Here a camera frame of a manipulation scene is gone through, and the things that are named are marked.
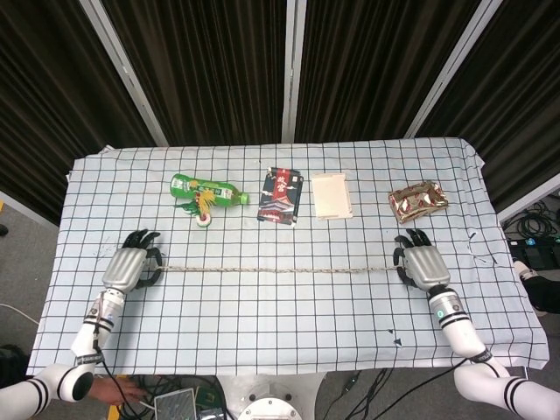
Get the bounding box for white black checked tablecloth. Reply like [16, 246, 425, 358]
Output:
[26, 137, 550, 378]

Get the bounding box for white shoe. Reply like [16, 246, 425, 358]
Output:
[514, 260, 537, 281]

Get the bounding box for green dragon toy figurine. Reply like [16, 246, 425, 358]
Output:
[173, 192, 214, 228]

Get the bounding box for black trouser leg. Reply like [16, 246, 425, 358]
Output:
[524, 274, 560, 314]

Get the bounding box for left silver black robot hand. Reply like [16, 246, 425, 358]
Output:
[101, 228, 166, 293]

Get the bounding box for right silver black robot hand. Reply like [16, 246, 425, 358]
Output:
[393, 227, 452, 291]

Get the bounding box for bystander in dark clothes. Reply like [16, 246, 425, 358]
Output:
[0, 344, 148, 408]

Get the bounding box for coiled black cables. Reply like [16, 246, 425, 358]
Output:
[502, 199, 560, 241]

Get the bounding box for green tea bottle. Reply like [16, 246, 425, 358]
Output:
[170, 173, 251, 209]

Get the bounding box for dark pleated curtain panel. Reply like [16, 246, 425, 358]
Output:
[415, 0, 560, 215]
[0, 0, 157, 227]
[102, 0, 290, 148]
[295, 0, 487, 144]

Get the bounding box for grey metal partition post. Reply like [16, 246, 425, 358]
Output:
[280, 0, 307, 144]
[403, 0, 505, 140]
[80, 0, 168, 147]

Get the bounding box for gold red snack bag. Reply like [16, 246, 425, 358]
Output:
[388, 182, 450, 224]

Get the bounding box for silver mesh-top box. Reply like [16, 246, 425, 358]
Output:
[153, 388, 198, 420]

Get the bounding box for dark printed palace box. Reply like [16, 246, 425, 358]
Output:
[256, 166, 307, 228]

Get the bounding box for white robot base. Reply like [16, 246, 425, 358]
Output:
[218, 371, 329, 420]

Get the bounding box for braided beige rope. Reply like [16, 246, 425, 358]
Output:
[157, 263, 407, 275]

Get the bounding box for beige flat cardboard box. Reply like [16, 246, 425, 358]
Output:
[311, 171, 354, 220]

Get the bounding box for black floor cable bundle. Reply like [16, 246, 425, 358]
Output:
[104, 374, 228, 420]
[327, 368, 397, 420]

